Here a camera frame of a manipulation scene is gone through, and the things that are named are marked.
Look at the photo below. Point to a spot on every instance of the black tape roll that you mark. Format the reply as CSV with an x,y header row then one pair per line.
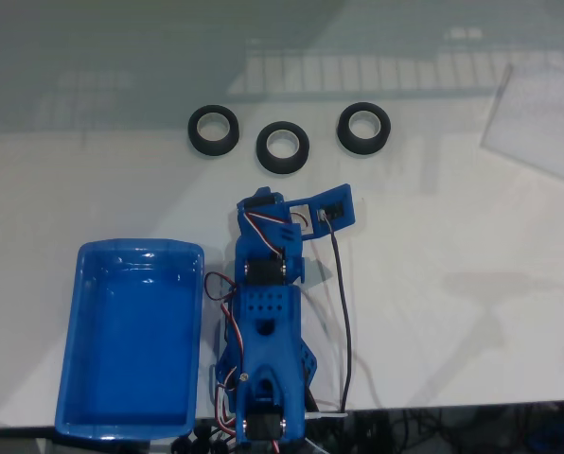
x,y
268,162
201,143
351,142

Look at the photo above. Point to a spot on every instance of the blue plastic bin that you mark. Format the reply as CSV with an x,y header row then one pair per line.
x,y
130,340

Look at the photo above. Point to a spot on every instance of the clear plastic sheet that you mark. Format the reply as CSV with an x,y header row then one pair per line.
x,y
537,123

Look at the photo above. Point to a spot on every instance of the blue gripper camera box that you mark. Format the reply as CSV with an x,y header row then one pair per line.
x,y
344,197

